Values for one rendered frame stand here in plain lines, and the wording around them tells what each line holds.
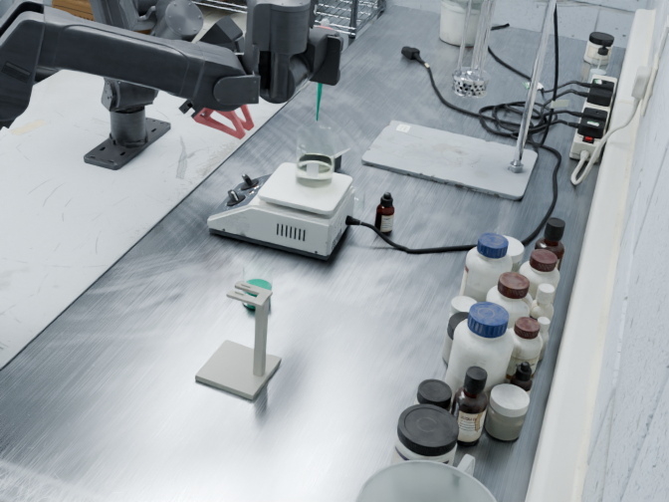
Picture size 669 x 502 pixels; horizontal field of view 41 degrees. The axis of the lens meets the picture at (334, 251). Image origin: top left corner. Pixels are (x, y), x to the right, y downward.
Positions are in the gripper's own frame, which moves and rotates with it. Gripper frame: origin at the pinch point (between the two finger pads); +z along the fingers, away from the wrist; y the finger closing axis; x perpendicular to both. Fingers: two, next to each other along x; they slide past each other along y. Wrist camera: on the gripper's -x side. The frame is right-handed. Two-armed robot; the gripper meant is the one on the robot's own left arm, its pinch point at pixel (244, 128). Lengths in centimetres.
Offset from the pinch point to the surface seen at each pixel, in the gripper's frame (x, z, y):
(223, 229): 7.4, 9.0, -12.1
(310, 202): -6.4, 14.3, -10.1
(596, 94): -28, 45, 64
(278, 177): -1.9, 8.9, -5.0
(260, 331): -8.8, 18.3, -40.4
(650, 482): -57, 27, -81
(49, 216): 26.0, -10.6, -18.0
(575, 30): 9, 62, 234
